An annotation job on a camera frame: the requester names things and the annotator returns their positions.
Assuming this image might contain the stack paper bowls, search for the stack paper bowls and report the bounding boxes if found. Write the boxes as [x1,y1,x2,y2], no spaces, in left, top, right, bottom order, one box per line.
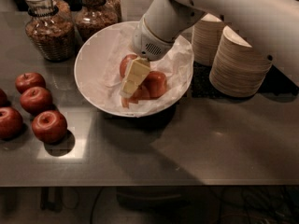
[192,14,225,66]
[209,26,272,98]

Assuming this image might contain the left glass granola jar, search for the left glass granola jar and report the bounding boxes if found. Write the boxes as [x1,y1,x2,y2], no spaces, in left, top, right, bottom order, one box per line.
[25,0,75,62]

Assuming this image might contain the red apple back left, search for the red apple back left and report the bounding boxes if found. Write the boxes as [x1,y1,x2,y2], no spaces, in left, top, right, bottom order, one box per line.
[15,72,46,93]

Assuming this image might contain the top apple in bowl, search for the top apple in bowl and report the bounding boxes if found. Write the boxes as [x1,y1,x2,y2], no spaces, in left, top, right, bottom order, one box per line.
[120,54,136,78]

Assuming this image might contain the white bowl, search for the white bowl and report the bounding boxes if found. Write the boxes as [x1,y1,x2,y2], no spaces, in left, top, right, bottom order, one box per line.
[73,21,194,119]

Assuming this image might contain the back stack paper bowls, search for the back stack paper bowls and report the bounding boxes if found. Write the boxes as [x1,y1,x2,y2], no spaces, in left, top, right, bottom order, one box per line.
[192,14,225,66]

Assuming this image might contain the front stack paper bowls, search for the front stack paper bowls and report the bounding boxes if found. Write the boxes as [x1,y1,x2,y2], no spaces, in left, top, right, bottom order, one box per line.
[209,26,272,98]

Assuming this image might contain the middle glass granola jar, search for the middle glass granola jar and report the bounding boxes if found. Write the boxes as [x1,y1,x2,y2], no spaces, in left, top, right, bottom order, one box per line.
[75,0,119,41]

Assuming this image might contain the red apple front left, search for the red apple front left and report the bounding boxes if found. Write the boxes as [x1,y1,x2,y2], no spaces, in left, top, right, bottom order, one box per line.
[0,107,23,139]

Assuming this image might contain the red apple middle left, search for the red apple middle left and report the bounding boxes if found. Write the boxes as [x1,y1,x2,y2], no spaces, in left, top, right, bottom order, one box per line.
[20,87,53,115]

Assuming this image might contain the front apple in bowl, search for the front apple in bowl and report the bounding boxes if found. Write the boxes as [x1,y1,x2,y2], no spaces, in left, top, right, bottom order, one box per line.
[121,85,150,108]

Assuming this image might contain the white crumpled paper liner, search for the white crumpled paper liner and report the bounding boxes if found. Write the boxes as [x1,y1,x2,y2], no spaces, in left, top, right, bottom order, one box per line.
[98,21,194,117]

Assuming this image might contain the red apple front right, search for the red apple front right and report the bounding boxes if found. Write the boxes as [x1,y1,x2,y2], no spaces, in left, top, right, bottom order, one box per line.
[32,110,67,144]

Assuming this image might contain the red apple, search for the red apple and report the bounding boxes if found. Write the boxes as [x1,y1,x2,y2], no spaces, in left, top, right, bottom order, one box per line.
[20,87,53,115]
[32,110,67,144]
[0,107,23,139]
[15,72,46,93]

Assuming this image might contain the right apple in bowl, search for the right apple in bowl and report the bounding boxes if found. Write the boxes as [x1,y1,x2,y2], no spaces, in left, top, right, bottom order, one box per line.
[143,71,167,98]

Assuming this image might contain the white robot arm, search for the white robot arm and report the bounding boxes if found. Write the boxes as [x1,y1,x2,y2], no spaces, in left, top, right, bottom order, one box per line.
[132,0,299,83]

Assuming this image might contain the apple in bowl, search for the apple in bowl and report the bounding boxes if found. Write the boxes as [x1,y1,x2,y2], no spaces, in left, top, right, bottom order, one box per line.
[121,85,150,108]
[120,54,136,78]
[143,71,167,98]

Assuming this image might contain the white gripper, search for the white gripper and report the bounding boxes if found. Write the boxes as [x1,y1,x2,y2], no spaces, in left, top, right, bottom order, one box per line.
[120,16,176,98]

